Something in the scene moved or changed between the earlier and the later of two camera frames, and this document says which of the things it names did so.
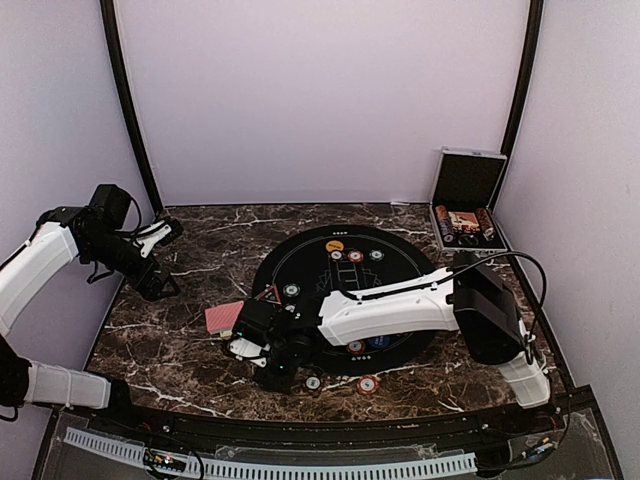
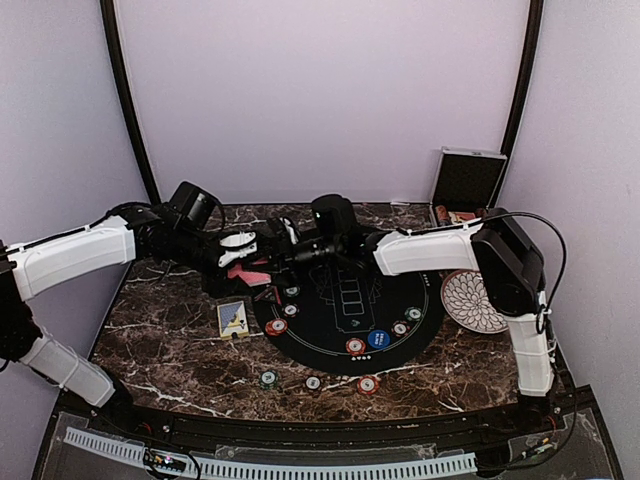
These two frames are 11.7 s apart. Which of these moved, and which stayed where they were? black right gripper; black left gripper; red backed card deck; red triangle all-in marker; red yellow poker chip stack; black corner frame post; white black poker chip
Moved: black left gripper; red backed card deck; black right gripper
Stayed: white black poker chip; red triangle all-in marker; black corner frame post; red yellow poker chip stack
